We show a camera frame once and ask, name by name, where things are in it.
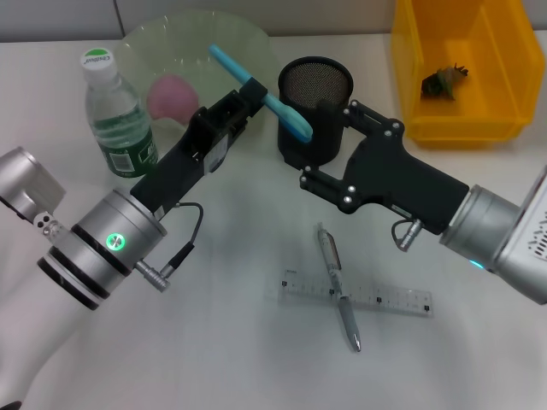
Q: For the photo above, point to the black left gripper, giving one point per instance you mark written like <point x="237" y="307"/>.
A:
<point x="175" y="175"/>

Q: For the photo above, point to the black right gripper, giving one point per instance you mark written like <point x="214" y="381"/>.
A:
<point x="393" y="175"/>

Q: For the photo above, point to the black mesh pen holder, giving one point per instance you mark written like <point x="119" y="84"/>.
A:
<point x="299" y="145"/>

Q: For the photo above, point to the blue sheathed scissors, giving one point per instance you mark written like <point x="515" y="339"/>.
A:
<point x="282" y="113"/>

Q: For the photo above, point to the pink toy peach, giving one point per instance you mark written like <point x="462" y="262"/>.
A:
<point x="171" y="98"/>

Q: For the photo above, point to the clear water bottle green label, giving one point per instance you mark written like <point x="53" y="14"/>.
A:
<point x="124" y="149"/>

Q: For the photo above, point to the green plastic wrapper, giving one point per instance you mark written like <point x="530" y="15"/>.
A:
<point x="442" y="81"/>

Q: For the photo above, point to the clear plastic ruler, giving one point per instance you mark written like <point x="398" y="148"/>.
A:
<point x="384" y="299"/>

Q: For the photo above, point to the pale green glass fruit plate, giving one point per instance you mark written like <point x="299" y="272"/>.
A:
<point x="184" y="38"/>

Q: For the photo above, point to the grey clear ballpoint pen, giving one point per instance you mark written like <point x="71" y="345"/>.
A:
<point x="334" y="273"/>

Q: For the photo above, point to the yellow plastic bin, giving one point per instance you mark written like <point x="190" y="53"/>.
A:
<point x="470" y="124"/>

